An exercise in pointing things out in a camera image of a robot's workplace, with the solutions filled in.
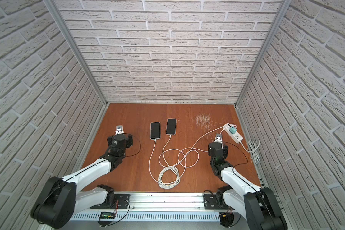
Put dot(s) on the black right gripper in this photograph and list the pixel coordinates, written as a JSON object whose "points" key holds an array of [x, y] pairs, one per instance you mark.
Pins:
{"points": [[222, 150]]}

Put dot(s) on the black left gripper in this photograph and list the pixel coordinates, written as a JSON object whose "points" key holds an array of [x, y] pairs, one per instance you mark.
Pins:
{"points": [[119, 135]]}

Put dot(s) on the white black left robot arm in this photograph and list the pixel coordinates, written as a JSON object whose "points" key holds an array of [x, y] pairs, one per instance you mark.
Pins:
{"points": [[62, 197]]}

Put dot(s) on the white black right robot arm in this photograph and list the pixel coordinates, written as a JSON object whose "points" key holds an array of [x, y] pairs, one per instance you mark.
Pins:
{"points": [[258, 206]]}

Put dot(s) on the teal charger plug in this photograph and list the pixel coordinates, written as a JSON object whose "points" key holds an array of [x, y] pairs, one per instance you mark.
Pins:
{"points": [[232, 130]]}

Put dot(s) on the white power strip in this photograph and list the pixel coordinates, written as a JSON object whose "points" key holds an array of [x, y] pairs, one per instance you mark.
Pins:
{"points": [[236, 137]]}

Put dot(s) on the small green circuit board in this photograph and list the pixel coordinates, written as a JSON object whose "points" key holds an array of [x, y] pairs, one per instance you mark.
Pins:
{"points": [[107, 215]]}

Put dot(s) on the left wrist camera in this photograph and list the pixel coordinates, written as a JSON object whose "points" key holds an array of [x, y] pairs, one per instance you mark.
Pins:
{"points": [[119, 130]]}

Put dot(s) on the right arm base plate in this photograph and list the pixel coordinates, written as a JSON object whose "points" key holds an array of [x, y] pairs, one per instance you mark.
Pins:
{"points": [[211, 202]]}

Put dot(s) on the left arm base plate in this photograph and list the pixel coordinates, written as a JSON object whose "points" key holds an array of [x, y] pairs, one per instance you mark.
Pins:
{"points": [[120, 201]]}

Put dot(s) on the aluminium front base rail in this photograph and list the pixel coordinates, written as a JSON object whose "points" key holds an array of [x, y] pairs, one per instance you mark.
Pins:
{"points": [[164, 201]]}

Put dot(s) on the aluminium frame rail left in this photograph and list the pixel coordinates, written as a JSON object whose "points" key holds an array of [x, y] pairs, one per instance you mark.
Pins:
{"points": [[55, 12]]}

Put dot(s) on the aluminium frame rail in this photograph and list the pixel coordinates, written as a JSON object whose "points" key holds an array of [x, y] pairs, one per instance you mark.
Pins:
{"points": [[264, 47], [55, 12]]}

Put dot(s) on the aluminium frame rail right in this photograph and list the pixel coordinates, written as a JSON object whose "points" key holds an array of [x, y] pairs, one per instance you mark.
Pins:
{"points": [[264, 47]]}

